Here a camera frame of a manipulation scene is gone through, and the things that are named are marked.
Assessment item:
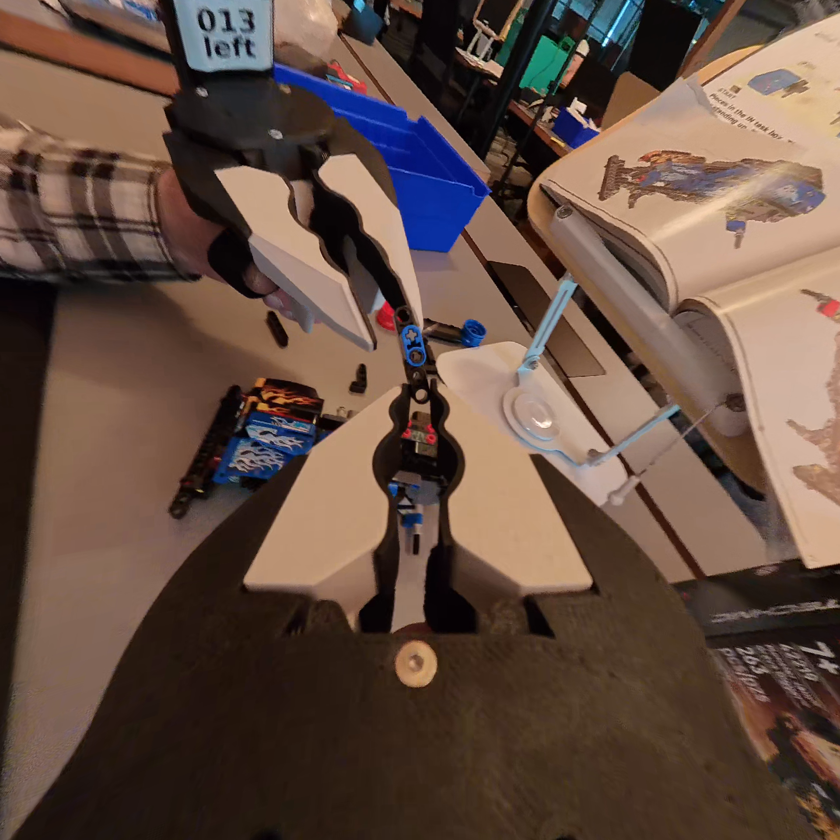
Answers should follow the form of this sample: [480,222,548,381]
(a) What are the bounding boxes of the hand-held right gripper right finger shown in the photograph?
[425,382,596,632]

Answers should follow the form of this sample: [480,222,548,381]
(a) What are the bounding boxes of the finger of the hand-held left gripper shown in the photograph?
[308,152,425,322]
[213,164,388,353]

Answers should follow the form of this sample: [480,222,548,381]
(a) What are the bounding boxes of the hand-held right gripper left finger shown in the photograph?
[241,384,411,632]

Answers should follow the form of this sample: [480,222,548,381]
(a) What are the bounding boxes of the black brick assembly red pins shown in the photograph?
[387,387,454,557]

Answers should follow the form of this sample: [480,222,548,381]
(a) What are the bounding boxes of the black beam blue connector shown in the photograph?
[392,304,439,404]

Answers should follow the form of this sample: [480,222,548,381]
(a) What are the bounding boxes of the person's left forearm plaid sleeve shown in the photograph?
[0,115,199,284]

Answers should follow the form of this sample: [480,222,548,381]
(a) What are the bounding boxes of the person's left hand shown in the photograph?
[156,167,293,312]

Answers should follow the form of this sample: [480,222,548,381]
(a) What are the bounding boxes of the blue storage bin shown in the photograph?
[272,62,493,255]

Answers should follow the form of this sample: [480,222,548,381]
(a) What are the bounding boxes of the blue flame toy truck body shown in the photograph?
[168,377,330,521]

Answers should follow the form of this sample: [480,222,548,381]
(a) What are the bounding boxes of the white page holder pin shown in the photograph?
[605,406,718,508]

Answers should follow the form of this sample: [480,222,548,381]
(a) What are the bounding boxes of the black axle blue connector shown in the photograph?
[423,318,488,349]

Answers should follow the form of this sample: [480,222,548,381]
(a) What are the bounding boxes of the black pole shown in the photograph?
[484,0,560,173]

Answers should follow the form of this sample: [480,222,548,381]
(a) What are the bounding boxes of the small blue box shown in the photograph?
[553,105,602,150]

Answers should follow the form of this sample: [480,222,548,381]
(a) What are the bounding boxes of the green box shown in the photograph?
[517,33,593,94]

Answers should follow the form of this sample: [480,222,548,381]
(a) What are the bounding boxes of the grey book stand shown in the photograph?
[527,157,770,454]

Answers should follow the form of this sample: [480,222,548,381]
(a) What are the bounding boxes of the black toy set box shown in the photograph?
[675,558,840,840]

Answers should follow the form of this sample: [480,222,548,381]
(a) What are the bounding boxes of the open instruction book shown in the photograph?
[543,13,840,570]

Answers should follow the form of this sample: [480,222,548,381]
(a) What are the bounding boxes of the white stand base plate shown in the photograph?
[435,340,626,509]

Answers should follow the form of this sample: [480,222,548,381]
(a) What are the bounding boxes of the dark desk cable cover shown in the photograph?
[487,259,606,379]

